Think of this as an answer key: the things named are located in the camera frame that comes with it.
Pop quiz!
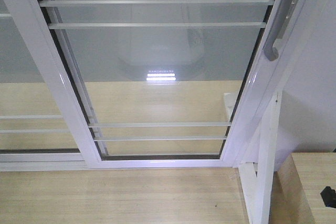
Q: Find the white framed glass sliding door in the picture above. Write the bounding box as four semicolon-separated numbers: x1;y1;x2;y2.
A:
1;0;298;168

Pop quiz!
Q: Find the grey metal door handle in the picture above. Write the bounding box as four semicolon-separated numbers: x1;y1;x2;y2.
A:
263;0;292;61

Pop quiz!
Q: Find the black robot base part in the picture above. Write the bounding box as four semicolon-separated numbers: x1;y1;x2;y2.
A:
320;186;336;208

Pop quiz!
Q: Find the aluminium door floor track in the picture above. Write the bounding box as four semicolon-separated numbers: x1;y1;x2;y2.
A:
1;153;88;172

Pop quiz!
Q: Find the fixed glass door panel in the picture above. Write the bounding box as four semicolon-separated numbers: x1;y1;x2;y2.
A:
1;1;79;154

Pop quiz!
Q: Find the light wooden floor platform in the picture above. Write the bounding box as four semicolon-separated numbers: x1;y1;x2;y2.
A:
1;80;248;223

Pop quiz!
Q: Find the rear white support brace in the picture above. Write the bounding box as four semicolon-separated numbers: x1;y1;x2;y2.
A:
224;91;239;121

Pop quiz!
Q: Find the white diagonal support brace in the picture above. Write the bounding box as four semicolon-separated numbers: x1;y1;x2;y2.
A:
238;91;282;223

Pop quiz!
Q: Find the light wooden box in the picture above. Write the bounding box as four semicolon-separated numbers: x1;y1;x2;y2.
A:
269;153;335;223

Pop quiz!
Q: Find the white door frame post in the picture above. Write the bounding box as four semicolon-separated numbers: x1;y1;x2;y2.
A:
223;0;335;167

